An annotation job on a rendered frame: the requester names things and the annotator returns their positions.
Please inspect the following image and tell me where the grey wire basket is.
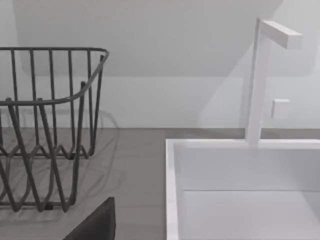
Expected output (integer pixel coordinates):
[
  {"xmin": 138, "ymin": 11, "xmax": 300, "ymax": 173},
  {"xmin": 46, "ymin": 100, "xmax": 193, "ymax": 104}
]
[{"xmin": 0, "ymin": 46, "xmax": 110, "ymax": 213}]

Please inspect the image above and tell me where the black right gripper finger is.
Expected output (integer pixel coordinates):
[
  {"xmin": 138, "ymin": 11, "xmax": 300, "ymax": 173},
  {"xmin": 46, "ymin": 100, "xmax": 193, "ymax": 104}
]
[{"xmin": 62, "ymin": 196, "xmax": 117, "ymax": 240}]

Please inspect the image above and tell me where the white sink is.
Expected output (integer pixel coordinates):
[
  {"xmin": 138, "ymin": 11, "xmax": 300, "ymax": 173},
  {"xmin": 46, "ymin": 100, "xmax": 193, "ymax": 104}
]
[{"xmin": 165, "ymin": 138, "xmax": 320, "ymax": 240}]

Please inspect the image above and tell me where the white square tap knob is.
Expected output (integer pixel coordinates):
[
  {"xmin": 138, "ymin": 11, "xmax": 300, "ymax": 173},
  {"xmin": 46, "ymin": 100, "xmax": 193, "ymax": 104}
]
[{"xmin": 270, "ymin": 98, "xmax": 292, "ymax": 120}]

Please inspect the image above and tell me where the tall white tap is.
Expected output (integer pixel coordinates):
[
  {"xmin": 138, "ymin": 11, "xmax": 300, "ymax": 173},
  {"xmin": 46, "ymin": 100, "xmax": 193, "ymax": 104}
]
[{"xmin": 244, "ymin": 17, "xmax": 304, "ymax": 147}]

